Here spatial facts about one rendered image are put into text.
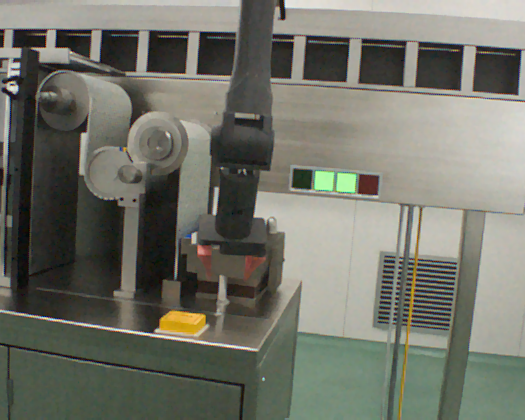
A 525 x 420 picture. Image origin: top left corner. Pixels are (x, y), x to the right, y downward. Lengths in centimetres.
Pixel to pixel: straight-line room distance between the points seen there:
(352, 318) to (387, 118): 261
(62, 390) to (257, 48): 79
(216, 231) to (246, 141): 17
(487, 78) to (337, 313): 263
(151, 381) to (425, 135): 94
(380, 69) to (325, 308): 259
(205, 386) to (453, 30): 110
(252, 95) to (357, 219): 320
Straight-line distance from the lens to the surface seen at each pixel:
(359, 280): 402
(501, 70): 175
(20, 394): 132
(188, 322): 111
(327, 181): 161
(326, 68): 172
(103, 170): 143
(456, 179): 163
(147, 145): 136
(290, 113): 164
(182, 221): 139
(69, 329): 118
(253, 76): 79
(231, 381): 113
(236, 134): 79
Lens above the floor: 124
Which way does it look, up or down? 5 degrees down
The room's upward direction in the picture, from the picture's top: 4 degrees clockwise
